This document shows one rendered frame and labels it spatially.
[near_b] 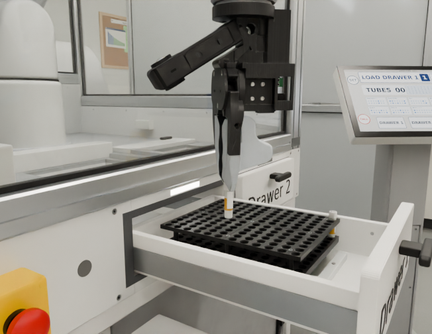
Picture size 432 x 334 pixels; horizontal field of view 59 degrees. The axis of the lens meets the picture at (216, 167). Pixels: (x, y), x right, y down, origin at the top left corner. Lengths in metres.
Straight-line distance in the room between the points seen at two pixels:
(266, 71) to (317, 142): 1.86
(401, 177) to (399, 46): 0.86
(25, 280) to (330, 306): 0.32
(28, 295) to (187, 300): 0.39
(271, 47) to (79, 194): 0.29
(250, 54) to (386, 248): 0.26
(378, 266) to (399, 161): 1.12
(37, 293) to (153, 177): 0.25
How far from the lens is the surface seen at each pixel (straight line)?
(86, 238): 0.52
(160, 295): 0.69
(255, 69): 0.43
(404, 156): 1.53
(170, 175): 0.63
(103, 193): 0.53
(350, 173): 2.26
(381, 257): 0.44
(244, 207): 0.69
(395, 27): 2.21
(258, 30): 0.46
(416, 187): 1.58
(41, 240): 0.49
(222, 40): 0.44
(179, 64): 0.43
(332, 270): 0.59
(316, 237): 0.57
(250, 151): 0.45
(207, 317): 0.85
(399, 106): 1.46
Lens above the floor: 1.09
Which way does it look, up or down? 11 degrees down
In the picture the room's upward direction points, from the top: straight up
